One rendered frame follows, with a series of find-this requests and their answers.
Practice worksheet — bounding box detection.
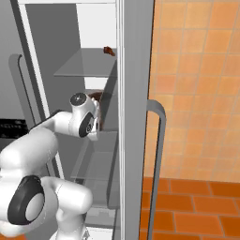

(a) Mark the brown bowl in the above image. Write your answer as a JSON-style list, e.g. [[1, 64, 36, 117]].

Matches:
[[86, 90, 105, 131]]

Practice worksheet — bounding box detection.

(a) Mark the glass fridge shelf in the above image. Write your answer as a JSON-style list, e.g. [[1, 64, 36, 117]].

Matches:
[[52, 48, 119, 79], [69, 130, 120, 183]]

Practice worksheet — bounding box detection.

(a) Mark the grey fridge body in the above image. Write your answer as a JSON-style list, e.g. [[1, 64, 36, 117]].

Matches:
[[18, 0, 124, 240]]

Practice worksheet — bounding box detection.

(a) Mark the small brown food item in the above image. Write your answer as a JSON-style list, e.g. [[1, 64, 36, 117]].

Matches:
[[103, 46, 117, 57]]

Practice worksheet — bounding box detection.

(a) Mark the grey bent fridge door handle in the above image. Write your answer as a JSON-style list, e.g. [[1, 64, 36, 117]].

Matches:
[[145, 98, 167, 240]]

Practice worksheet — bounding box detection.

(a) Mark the grey fridge door with bent handle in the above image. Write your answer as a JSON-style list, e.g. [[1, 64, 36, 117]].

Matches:
[[116, 0, 156, 240]]

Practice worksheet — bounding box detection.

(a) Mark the grey slim fridge door handle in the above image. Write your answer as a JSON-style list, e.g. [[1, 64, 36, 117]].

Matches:
[[7, 52, 38, 132]]

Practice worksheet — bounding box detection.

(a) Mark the grey fridge door with slim handle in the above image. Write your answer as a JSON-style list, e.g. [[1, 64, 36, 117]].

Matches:
[[0, 0, 66, 182]]

